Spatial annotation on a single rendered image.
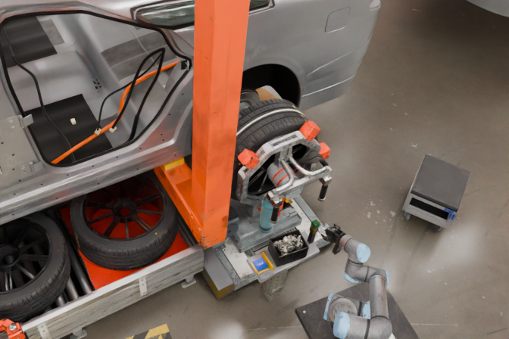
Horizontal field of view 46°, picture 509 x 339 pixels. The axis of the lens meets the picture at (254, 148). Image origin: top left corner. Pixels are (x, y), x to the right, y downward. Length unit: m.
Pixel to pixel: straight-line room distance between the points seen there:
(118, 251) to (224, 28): 1.72
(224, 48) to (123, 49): 1.65
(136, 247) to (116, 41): 1.36
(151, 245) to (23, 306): 0.77
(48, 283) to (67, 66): 1.38
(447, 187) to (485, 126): 1.22
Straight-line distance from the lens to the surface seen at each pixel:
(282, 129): 3.41
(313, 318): 3.74
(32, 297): 3.62
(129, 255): 3.70
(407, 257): 4.48
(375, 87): 5.57
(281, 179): 3.49
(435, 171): 4.58
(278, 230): 4.18
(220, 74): 2.58
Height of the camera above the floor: 3.62
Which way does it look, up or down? 49 degrees down
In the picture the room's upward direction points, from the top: 8 degrees clockwise
